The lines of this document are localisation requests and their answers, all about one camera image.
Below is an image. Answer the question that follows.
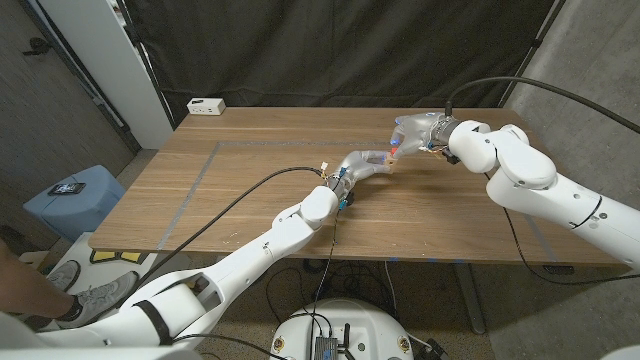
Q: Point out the person's bare leg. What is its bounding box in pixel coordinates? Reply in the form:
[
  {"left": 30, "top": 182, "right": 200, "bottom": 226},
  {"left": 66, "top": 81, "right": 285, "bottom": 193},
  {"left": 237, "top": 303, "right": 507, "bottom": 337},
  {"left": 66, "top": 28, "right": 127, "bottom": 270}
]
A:
[{"left": 0, "top": 234, "right": 84, "bottom": 321}]

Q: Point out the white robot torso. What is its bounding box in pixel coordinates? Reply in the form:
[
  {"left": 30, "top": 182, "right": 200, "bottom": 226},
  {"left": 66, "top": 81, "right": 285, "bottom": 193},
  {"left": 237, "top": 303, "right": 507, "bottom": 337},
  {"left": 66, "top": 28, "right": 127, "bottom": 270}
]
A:
[{"left": 269, "top": 298, "right": 415, "bottom": 360}]

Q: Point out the white floor cable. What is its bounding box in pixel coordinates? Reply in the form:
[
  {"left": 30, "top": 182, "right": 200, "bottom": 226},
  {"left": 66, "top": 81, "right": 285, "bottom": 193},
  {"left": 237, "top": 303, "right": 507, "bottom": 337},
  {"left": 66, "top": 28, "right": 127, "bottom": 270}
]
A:
[{"left": 383, "top": 260, "right": 399, "bottom": 311}]

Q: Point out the black backdrop stand pole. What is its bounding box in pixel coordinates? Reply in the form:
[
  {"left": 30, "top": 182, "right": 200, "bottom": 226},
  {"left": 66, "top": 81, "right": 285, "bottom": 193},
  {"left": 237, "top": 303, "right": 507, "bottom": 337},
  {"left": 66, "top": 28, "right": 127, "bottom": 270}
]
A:
[
  {"left": 497, "top": 0, "right": 569, "bottom": 109},
  {"left": 117, "top": 0, "right": 176, "bottom": 131}
]

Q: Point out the small grey electronics module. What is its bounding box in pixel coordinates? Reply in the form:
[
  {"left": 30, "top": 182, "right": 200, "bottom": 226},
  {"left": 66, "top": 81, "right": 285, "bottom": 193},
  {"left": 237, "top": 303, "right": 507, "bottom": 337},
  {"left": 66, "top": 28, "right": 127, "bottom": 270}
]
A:
[{"left": 313, "top": 335, "right": 342, "bottom": 360}]

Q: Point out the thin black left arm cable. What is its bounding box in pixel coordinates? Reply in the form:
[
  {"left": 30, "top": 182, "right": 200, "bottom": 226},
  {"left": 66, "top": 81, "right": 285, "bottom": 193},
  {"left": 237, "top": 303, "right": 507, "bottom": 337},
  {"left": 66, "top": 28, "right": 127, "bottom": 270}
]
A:
[{"left": 307, "top": 204, "right": 344, "bottom": 360}]

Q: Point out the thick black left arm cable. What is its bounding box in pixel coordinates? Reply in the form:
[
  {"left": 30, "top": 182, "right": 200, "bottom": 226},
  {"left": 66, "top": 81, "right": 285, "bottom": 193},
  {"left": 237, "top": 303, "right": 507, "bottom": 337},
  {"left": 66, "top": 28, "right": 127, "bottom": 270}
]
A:
[{"left": 132, "top": 166, "right": 326, "bottom": 291}]

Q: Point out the black backdrop curtain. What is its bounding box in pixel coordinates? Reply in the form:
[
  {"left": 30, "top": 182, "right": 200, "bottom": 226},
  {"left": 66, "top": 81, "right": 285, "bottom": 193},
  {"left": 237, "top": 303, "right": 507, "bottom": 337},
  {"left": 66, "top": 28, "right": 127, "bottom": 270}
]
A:
[{"left": 122, "top": 0, "right": 569, "bottom": 114}]

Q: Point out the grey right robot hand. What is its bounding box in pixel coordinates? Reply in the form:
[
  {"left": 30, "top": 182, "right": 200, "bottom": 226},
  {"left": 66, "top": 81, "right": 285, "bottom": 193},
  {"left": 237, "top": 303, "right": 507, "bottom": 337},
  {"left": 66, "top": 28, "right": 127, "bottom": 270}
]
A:
[{"left": 388, "top": 111, "right": 460, "bottom": 160}]

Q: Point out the white power strip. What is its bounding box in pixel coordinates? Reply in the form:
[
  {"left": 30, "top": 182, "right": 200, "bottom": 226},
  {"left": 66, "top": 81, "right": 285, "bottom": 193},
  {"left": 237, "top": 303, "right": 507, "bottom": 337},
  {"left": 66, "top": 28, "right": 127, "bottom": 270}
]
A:
[{"left": 187, "top": 97, "right": 227, "bottom": 117}]

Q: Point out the white floor mat yellow print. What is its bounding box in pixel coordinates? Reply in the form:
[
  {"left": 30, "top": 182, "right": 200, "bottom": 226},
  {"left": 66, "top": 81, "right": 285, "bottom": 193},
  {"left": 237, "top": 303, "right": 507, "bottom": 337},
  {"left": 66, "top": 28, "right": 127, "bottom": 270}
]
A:
[{"left": 47, "top": 232, "right": 194, "bottom": 301}]

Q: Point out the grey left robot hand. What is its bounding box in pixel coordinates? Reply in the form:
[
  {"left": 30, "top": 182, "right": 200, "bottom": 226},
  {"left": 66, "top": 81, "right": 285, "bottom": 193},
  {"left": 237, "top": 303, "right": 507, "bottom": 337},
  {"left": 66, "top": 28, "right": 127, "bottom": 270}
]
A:
[{"left": 329, "top": 149, "right": 394, "bottom": 199}]

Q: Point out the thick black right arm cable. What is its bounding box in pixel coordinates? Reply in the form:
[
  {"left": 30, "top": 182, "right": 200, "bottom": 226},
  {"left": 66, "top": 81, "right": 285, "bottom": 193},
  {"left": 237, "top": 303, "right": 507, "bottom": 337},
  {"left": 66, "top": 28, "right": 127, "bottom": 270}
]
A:
[{"left": 443, "top": 76, "right": 640, "bottom": 135}]

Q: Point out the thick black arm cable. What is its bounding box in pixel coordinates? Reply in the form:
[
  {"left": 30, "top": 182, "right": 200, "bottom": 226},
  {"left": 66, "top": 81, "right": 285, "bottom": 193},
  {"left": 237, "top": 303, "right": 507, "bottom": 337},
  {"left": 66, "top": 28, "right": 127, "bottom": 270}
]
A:
[
  {"left": 132, "top": 166, "right": 326, "bottom": 291},
  {"left": 443, "top": 76, "right": 640, "bottom": 135}
]

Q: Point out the blue plastic bin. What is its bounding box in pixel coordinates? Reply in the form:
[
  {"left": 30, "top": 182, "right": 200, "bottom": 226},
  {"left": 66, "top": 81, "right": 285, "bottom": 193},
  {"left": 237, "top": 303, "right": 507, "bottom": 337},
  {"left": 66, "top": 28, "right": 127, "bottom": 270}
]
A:
[{"left": 22, "top": 164, "right": 127, "bottom": 244}]

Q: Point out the grey table leg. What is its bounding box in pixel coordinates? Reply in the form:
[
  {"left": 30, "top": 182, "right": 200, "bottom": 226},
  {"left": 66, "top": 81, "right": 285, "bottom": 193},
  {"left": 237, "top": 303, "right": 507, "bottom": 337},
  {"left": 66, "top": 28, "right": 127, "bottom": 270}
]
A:
[{"left": 452, "top": 262, "right": 487, "bottom": 335}]

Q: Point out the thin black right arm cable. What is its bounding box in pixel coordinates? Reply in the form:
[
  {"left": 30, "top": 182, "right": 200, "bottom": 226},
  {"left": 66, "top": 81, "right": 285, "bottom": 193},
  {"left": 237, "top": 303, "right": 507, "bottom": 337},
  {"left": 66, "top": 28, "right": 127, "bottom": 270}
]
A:
[{"left": 482, "top": 172, "right": 640, "bottom": 286}]

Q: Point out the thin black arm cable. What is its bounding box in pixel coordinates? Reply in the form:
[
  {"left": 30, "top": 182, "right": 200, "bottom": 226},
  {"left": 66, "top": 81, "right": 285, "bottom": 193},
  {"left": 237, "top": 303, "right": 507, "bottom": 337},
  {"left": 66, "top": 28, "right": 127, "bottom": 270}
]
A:
[
  {"left": 482, "top": 172, "right": 640, "bottom": 286},
  {"left": 307, "top": 204, "right": 344, "bottom": 360}
]

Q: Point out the black door handle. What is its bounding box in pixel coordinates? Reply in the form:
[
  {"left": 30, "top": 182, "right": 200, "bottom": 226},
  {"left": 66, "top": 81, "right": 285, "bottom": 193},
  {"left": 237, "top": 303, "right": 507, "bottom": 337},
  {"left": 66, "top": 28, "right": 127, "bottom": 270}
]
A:
[{"left": 21, "top": 36, "right": 53, "bottom": 56}]

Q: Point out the grey sneaker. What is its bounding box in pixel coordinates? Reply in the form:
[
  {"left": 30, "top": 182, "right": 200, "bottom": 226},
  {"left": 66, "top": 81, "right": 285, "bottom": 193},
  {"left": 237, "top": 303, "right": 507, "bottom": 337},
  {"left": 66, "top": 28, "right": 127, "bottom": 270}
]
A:
[
  {"left": 44, "top": 259, "right": 82, "bottom": 294},
  {"left": 54, "top": 269, "right": 141, "bottom": 329}
]

